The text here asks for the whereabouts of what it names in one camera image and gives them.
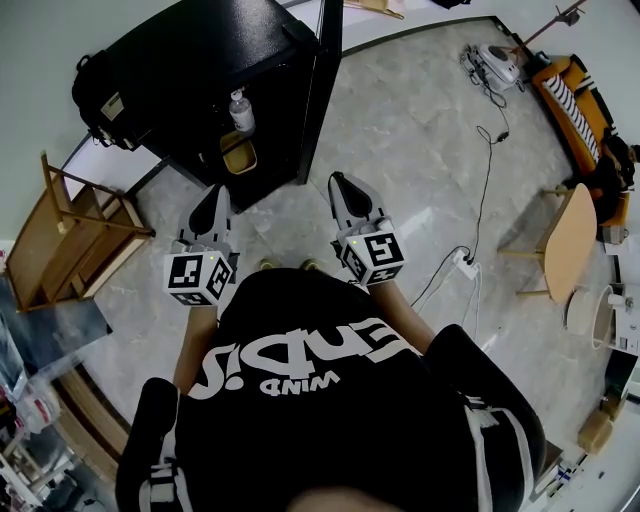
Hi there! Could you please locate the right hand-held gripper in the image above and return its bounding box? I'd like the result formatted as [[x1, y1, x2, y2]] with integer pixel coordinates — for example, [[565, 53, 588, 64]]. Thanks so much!
[[326, 171, 407, 288]]

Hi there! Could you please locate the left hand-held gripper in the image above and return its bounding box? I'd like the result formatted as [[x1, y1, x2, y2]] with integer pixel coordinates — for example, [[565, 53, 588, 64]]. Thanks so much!
[[163, 185, 240, 308]]

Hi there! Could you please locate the clear plastic drink bottle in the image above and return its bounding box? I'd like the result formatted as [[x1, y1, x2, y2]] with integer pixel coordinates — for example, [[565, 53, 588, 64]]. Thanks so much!
[[228, 89, 257, 137]]

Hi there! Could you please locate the black mini fridge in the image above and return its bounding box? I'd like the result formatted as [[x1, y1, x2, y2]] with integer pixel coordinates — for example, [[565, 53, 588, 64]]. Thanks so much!
[[102, 0, 344, 215]]

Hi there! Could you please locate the person's left forearm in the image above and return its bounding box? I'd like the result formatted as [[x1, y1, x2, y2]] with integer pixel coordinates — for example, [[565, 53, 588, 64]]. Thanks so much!
[[172, 298, 222, 397]]

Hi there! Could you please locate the person's right forearm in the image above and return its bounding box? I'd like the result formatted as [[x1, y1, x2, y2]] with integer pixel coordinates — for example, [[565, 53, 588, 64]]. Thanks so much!
[[366, 281, 437, 357]]

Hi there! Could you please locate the yellow storage basket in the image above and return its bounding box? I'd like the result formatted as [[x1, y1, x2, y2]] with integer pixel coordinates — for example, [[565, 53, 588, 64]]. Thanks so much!
[[219, 130, 259, 176]]

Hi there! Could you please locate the white flat board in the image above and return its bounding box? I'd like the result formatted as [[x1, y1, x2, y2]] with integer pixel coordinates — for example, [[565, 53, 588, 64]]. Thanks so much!
[[61, 133, 162, 202]]

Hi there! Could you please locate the white power strip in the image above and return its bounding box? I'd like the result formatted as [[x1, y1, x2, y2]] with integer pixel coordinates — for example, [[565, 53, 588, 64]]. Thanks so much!
[[451, 249, 482, 282]]

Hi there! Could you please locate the wooden chair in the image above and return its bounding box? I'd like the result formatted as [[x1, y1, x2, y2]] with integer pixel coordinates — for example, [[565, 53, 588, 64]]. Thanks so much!
[[3, 151, 157, 314]]

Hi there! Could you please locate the black backpack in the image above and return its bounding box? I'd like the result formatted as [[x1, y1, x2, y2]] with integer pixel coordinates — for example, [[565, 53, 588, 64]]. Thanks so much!
[[70, 49, 137, 152]]

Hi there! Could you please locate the white floor appliance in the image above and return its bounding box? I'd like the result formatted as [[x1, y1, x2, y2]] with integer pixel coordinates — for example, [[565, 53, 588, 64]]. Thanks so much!
[[460, 43, 525, 94]]

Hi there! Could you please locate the person's black printed T-shirt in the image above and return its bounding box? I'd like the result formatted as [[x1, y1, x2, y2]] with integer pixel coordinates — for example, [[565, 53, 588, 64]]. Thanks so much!
[[114, 267, 549, 512]]

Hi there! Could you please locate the wooden side table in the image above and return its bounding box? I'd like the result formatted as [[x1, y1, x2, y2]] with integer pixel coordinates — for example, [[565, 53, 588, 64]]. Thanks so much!
[[498, 181, 599, 305]]

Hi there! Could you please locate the orange sofa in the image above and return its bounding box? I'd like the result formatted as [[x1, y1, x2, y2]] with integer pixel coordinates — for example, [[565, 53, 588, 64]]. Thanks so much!
[[530, 53, 632, 227]]

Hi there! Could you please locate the black white striped pillow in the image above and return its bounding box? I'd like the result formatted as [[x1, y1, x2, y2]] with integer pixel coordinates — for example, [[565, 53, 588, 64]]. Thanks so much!
[[541, 74, 602, 157]]

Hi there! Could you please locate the clear plastic bag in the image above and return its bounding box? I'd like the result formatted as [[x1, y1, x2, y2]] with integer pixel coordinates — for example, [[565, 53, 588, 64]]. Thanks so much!
[[0, 377, 63, 437]]

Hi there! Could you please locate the white round bin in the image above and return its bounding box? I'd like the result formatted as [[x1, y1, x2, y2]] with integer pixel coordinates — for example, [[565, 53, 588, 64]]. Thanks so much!
[[564, 284, 617, 351]]

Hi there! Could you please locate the wooden pole stand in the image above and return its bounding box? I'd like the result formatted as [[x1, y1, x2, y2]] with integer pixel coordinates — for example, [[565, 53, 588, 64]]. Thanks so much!
[[513, 0, 587, 52]]

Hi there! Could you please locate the cardboard box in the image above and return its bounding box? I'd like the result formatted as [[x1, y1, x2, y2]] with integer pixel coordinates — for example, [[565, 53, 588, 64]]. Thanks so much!
[[577, 408, 615, 455]]

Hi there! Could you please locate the black power cable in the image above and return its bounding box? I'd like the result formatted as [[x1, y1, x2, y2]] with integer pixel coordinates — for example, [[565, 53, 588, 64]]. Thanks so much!
[[410, 89, 512, 307]]

